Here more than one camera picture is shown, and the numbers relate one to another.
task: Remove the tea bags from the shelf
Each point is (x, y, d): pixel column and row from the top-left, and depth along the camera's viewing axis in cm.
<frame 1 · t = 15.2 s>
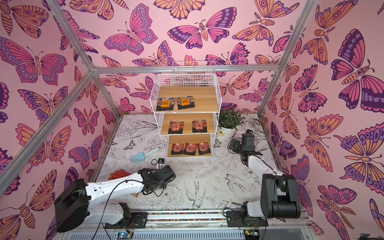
left hand: (163, 179, 84), fingers open
right hand: (235, 143, 92), fingers open
potted green plant: (229, 120, 94), point 19 cm above the table

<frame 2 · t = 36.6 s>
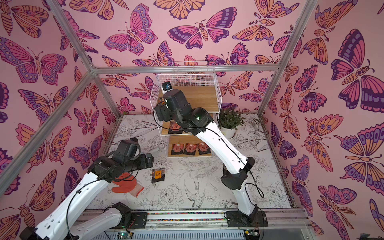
left hand: (148, 159, 75), fingers open
right hand: (161, 107, 65), fingers open
orange-label tea bag: (158, 174, 90), point 2 cm above the table
the other named things where they were.

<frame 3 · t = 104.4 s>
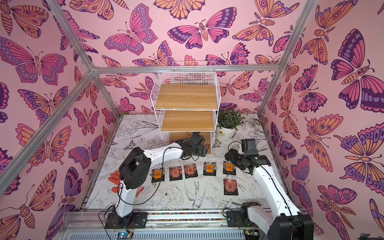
left hand: (201, 149, 94), fingers open
right hand: (226, 157, 82), fingers open
red tea bag middle left: (175, 173, 92), on the table
red tea bag middle right: (190, 170, 92), on the table
orange-label tea bag 2: (209, 168, 94), on the table
orange-label tea bag 3: (229, 168, 93), on the table
the other named things where they were.

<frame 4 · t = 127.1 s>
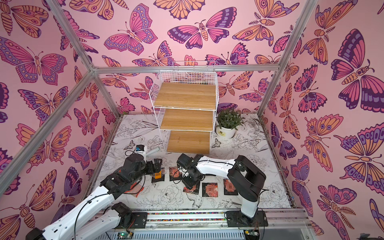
left hand: (156, 159, 80), fingers open
right hand: (187, 185, 84), fingers open
red tea bag bottom left: (195, 189, 85), on the table
red tea bag bottom middle: (210, 189, 85), on the table
